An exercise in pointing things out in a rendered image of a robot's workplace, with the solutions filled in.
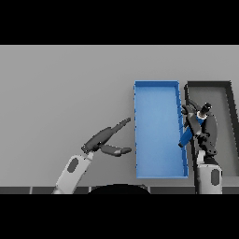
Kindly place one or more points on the left dark grey robot hand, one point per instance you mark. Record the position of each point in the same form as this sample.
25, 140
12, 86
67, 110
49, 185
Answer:
102, 137

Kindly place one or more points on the dark grey bin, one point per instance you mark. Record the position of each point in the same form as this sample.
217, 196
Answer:
224, 124

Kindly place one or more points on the left light grey robot arm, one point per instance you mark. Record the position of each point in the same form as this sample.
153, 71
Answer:
72, 170

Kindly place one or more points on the blue bin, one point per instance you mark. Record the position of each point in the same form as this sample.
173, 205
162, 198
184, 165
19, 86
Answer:
158, 127

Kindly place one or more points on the right dark grey robot hand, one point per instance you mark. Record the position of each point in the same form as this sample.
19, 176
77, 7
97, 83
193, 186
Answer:
209, 130

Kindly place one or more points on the right light grey robot arm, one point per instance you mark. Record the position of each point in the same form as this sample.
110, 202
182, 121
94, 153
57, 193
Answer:
209, 175

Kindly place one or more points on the blue pipe with dark end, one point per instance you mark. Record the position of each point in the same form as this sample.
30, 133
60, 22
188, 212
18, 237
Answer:
190, 134

